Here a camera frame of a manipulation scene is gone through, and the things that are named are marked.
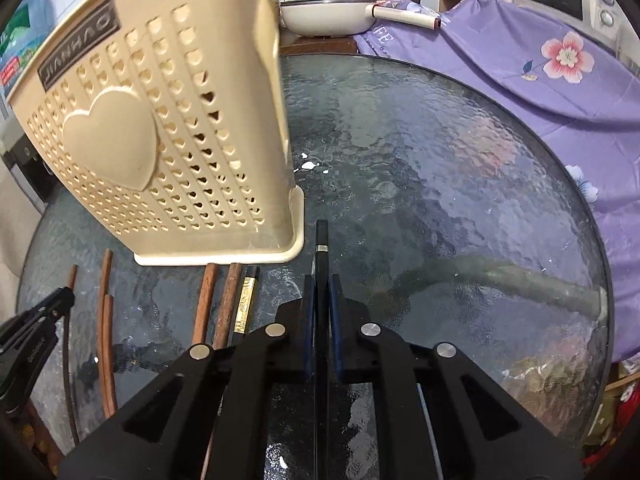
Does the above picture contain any brown wooden chopstick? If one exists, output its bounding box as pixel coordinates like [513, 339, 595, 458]
[103, 295, 117, 417]
[62, 263, 82, 446]
[96, 248, 113, 418]

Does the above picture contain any blue water bottle jug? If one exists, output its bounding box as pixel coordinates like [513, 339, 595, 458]
[1, 0, 53, 98]

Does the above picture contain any brown chopstick near holder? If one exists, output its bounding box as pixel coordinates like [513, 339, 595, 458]
[191, 263, 218, 344]

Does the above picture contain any black chopstick with silver band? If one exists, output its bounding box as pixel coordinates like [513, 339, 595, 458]
[314, 220, 330, 479]

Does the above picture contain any black chopstick with gold band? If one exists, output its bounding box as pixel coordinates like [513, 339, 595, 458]
[231, 266, 260, 344]

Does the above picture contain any beige perforated utensil holder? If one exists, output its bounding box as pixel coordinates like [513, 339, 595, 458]
[9, 0, 304, 266]

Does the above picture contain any round glass table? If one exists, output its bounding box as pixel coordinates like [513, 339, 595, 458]
[17, 55, 612, 479]

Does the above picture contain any white frying pan with lid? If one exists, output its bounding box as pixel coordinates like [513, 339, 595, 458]
[278, 0, 443, 37]

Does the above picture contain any white water dispenser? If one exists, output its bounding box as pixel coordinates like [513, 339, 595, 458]
[0, 101, 58, 214]

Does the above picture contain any dark wooden counter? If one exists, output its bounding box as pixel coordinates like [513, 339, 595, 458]
[280, 37, 359, 56]

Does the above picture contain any purple floral cloth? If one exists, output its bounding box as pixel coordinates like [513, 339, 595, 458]
[355, 0, 639, 362]

